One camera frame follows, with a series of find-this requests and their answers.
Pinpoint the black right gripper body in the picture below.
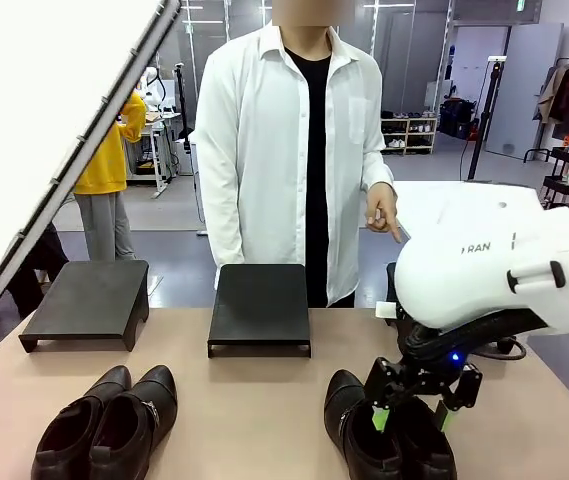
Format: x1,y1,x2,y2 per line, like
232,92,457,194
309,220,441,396
388,319,470,399

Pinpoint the black leather shoe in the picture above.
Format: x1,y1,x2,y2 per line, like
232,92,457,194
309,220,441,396
392,399,458,480
323,368,406,480

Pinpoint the black buckled ankle boot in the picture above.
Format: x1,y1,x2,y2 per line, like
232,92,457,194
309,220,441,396
31,364,133,480
88,364,179,480

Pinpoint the person's right forearm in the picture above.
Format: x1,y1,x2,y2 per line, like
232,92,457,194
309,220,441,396
193,144,245,294

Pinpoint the person's left forearm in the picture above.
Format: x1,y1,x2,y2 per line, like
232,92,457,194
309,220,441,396
358,127,396,191

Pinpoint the black shoe stand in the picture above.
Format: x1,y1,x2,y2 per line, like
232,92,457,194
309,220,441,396
18,259,151,355
207,263,312,359
386,261,406,327

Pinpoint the person in white shirt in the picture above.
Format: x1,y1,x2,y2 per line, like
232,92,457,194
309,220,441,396
191,0,396,309

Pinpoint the black pole stand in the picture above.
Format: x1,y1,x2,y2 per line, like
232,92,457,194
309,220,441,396
173,62,196,176

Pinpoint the person's left hand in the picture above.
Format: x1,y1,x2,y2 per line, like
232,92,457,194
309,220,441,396
364,181,405,244

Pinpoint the white table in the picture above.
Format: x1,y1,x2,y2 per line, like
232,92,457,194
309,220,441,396
392,180,540,241

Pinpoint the black trolley cart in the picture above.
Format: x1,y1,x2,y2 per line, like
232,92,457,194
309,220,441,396
536,146,569,209

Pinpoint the wooden shoe rack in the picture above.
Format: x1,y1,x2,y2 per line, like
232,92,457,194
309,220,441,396
380,116,440,157

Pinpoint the black equipment case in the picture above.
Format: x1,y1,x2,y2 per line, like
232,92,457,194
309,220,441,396
438,97,480,140

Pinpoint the black tripod with light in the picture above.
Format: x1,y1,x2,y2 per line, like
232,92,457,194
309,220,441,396
465,56,508,184

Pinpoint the grey partition panel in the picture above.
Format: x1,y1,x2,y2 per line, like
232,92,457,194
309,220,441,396
485,22,565,162

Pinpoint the background work desk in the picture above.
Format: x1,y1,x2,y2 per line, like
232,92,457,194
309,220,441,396
128,110,186,201

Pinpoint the mannequin in yellow hoodie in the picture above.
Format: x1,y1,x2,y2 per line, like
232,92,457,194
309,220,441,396
72,91,148,262

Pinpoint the small white background robot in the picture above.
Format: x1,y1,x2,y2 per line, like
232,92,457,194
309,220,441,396
139,66,168,114

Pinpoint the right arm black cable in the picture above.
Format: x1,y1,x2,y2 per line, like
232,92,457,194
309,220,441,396
402,308,528,362

